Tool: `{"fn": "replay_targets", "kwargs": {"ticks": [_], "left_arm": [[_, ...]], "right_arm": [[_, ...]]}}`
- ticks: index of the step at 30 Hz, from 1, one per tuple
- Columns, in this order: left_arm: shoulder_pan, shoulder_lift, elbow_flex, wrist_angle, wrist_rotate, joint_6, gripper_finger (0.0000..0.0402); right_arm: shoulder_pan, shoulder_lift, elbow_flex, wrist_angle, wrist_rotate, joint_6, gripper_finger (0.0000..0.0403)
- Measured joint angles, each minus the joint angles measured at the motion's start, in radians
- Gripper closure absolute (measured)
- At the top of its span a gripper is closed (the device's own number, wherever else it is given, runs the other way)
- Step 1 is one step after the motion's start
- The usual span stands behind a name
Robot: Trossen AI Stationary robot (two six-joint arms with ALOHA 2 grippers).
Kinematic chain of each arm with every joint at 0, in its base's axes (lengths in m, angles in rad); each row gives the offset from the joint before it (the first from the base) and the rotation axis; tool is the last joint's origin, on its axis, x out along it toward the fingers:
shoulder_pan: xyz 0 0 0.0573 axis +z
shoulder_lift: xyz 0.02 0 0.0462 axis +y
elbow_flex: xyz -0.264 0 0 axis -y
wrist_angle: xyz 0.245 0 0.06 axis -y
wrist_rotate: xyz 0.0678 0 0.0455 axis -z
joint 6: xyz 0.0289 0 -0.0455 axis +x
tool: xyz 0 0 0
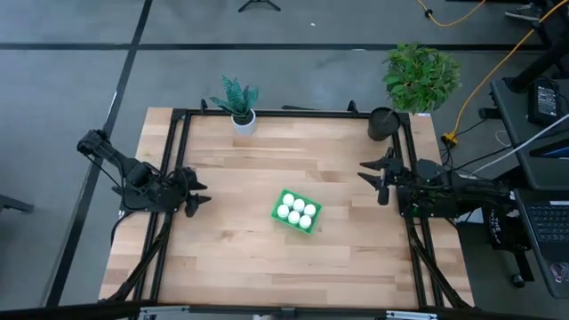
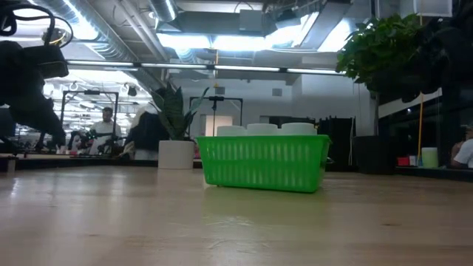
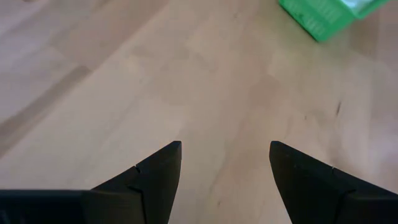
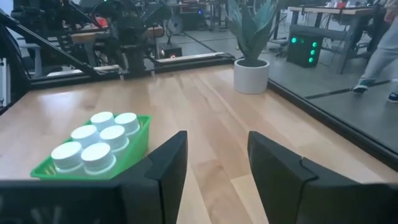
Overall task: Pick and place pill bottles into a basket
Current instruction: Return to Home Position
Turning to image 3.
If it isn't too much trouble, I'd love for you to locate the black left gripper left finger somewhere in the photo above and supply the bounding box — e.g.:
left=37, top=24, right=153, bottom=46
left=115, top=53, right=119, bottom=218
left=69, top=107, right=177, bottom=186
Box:
left=82, top=140, right=182, bottom=224

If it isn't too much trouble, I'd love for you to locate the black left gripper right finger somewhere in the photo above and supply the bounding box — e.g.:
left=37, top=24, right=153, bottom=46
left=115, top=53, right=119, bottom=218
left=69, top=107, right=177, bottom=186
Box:
left=269, top=140, right=398, bottom=224

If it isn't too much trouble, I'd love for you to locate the white pill bottle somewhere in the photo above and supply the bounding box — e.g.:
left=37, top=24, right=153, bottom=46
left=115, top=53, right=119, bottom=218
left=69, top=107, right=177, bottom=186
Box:
left=340, top=0, right=374, bottom=9

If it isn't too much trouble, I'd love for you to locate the green plastic basket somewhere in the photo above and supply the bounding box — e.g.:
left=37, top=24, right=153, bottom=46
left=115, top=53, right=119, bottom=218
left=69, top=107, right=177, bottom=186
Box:
left=278, top=0, right=391, bottom=43

